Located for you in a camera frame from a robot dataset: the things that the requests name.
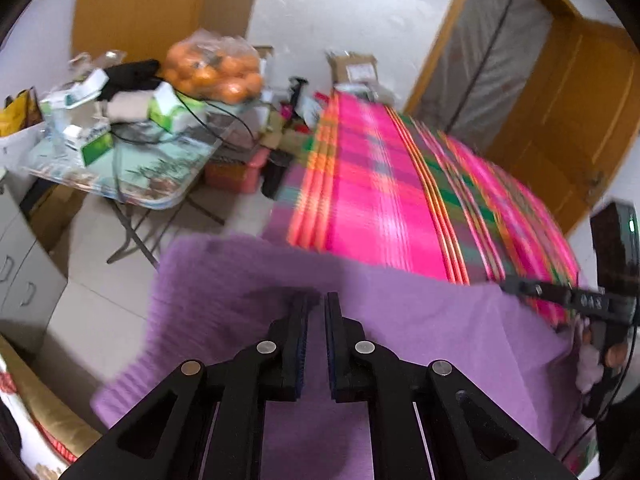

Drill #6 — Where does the folding table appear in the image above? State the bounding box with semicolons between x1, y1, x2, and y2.
22;100;251;266

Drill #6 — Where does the pink plastic box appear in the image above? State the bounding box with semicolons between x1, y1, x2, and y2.
205;150;268;193

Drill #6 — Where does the clear plastic door curtain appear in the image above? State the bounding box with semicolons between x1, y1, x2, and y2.
417;0;556;141

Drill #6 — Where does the brown cardboard box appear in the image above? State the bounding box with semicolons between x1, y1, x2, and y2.
326;51;378;86

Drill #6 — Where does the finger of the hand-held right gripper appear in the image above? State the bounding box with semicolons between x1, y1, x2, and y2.
500;277;576;308

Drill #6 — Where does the white gold patterned cloth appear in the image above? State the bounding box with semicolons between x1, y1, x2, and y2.
0;335;106;480

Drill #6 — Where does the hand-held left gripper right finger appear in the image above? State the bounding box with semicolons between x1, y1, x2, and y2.
325;291;576;480

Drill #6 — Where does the green white box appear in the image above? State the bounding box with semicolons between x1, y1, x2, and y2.
62;125;115;167

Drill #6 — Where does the wooden door frame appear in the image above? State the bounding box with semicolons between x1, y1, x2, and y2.
402;0;591;116

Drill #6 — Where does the black cable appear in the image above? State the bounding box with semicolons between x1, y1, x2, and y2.
112;95;261;196

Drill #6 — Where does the yellow bag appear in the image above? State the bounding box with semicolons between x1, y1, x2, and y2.
0;87;43;137

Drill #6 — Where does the bag of oranges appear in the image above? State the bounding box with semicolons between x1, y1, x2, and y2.
162;29;265;106

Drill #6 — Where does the green white tissue pack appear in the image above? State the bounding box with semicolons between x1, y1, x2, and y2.
147;82;206;133

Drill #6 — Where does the black cloth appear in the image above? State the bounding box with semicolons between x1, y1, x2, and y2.
102;59;161;98

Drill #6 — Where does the beige cloth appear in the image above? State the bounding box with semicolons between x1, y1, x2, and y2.
107;91;158;122

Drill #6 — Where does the pink green plaid bed sheet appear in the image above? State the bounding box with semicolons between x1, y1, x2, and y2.
262;87;601;476

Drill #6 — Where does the white cabinet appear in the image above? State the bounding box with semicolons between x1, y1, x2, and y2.
0;180;68;356

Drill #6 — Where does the wooden door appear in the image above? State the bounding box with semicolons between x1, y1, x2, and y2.
485;15;640;233

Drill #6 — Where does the person's right hand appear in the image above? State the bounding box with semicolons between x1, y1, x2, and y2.
577;320;628;392

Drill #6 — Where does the black tool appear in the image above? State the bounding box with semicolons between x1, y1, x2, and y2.
289;76;308;121

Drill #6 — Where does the purple sweater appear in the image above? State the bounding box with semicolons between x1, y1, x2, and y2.
90;234;593;480

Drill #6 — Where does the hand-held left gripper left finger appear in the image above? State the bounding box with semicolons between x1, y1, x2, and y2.
65;292;308;480

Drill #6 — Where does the person's right forearm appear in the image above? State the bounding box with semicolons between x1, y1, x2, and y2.
597;395;640;476

